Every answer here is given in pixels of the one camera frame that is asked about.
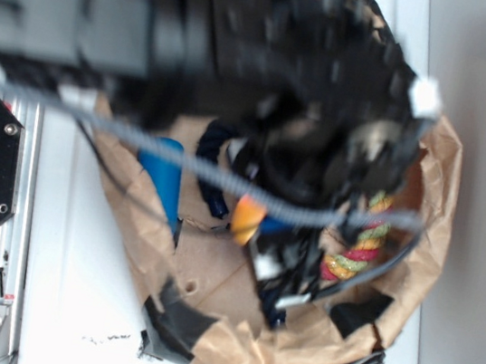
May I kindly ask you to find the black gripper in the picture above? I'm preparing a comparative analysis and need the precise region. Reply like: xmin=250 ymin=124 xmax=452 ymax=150
xmin=82 ymin=0 xmax=460 ymax=350

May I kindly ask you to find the yellow rubber duck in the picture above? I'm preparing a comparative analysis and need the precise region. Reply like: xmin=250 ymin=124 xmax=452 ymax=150
xmin=230 ymin=195 xmax=267 ymax=246

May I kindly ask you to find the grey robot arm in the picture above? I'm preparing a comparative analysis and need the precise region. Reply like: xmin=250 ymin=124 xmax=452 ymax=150
xmin=0 ymin=0 xmax=440 ymax=321

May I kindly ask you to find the blue plastic bottle toy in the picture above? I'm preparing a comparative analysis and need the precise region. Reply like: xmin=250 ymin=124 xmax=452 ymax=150
xmin=137 ymin=149 xmax=182 ymax=235

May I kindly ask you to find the brown paper bag bin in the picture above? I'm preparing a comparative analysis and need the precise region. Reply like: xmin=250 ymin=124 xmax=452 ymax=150
xmin=94 ymin=117 xmax=462 ymax=364

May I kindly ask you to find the navy blue rope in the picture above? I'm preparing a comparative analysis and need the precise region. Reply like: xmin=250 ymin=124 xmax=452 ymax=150
xmin=186 ymin=118 xmax=243 ymax=223

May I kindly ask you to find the grey braided cable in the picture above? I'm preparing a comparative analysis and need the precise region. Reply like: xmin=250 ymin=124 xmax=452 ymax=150
xmin=0 ymin=70 xmax=438 ymax=243

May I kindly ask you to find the multicolour twisted rope toy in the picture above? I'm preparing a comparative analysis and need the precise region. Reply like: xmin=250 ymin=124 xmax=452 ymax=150
xmin=319 ymin=182 xmax=397 ymax=290

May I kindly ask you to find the thin black cable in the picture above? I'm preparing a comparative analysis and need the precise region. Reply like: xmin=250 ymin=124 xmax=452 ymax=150
xmin=62 ymin=118 xmax=250 ymax=236

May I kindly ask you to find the aluminium extrusion rail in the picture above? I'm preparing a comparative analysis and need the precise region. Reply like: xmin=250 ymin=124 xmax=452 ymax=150
xmin=0 ymin=99 xmax=44 ymax=364

